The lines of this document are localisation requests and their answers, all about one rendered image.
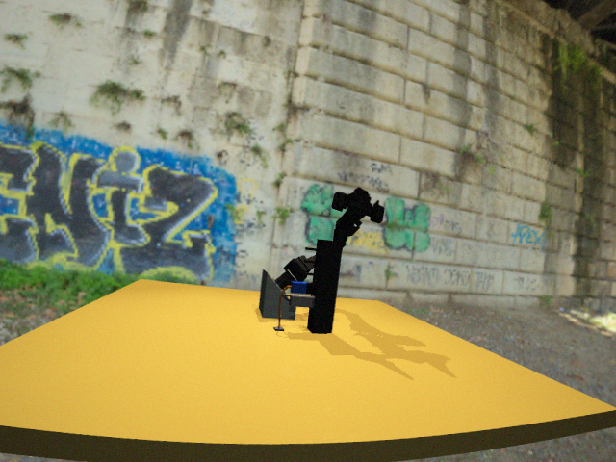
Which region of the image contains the black post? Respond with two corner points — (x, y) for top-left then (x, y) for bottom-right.
(307, 229), (345, 334)

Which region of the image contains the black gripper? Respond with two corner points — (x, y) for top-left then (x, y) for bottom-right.
(332, 192), (385, 223)

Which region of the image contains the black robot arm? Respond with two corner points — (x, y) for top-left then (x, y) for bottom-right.
(272, 187), (372, 291)

